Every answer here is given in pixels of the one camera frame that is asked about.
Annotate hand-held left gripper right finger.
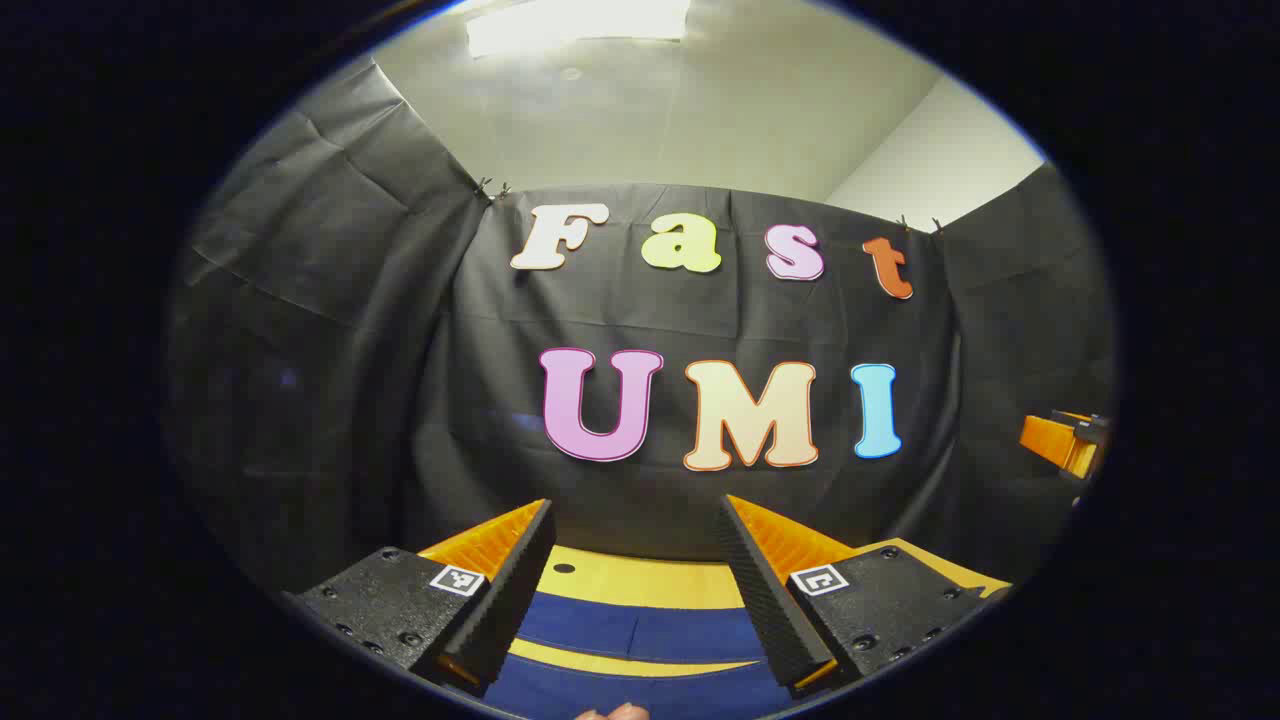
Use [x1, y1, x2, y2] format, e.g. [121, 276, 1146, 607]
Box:
[715, 494, 1011, 698]

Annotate black backdrop cloth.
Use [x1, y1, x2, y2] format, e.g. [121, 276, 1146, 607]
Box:
[165, 55, 1116, 601]

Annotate blue denim jeans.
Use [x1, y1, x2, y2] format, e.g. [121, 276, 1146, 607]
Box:
[485, 590, 801, 720]

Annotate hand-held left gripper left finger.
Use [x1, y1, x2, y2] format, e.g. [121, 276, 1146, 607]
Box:
[285, 499, 557, 698]

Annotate ceiling light panel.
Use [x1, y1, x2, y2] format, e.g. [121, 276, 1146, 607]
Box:
[465, 0, 691, 57]

